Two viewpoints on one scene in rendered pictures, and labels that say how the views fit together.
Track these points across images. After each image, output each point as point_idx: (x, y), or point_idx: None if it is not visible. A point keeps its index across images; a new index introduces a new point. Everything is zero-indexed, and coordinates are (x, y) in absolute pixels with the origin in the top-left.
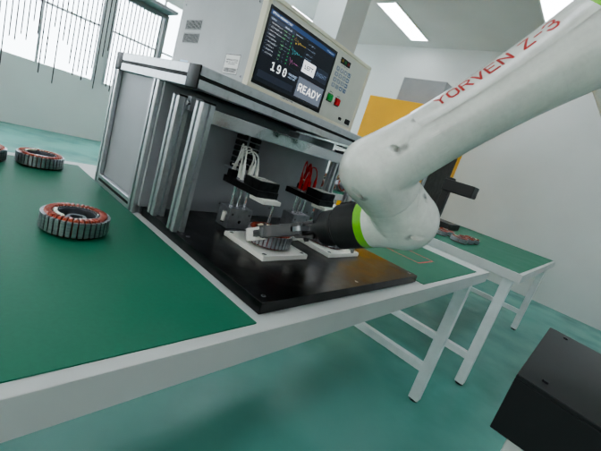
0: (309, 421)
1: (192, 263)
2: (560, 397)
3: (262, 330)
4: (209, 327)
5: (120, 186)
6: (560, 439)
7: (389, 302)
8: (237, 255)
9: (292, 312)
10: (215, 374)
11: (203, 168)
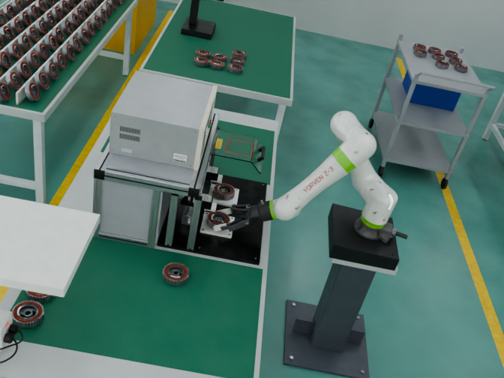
0: None
1: (216, 259)
2: (343, 244)
3: (266, 270)
4: (259, 280)
5: (127, 236)
6: (345, 253)
7: None
8: (223, 243)
9: (262, 256)
10: None
11: (166, 202)
